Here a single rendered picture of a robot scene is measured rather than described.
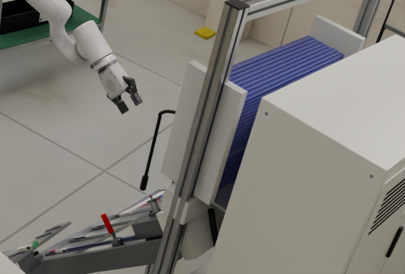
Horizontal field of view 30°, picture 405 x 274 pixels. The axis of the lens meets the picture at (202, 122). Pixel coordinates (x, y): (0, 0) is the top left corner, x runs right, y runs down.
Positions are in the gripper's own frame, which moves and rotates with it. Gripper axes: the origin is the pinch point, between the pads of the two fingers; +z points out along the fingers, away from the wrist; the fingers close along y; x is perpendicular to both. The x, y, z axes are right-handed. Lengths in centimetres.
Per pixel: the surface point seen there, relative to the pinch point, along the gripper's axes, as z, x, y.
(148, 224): 30, -40, 33
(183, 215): 30, -45, 56
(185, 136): 13, -39, 66
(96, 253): 31, -47, 11
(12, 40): -70, 87, -186
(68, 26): -63, 130, -191
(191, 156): 18, -41, 66
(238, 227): 38, -41, 67
